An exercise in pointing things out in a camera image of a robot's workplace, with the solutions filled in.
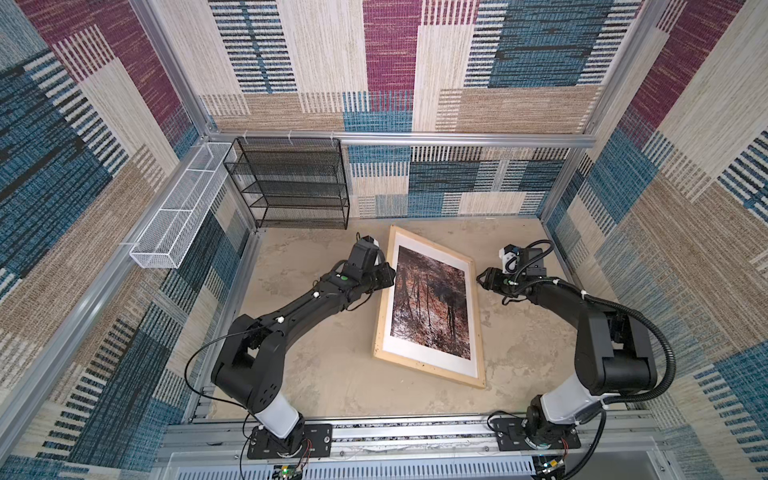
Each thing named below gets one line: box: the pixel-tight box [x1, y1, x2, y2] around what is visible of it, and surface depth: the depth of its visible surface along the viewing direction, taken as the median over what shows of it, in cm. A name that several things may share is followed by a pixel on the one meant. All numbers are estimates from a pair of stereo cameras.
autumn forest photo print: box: [390, 245, 471, 361], surface depth 89 cm
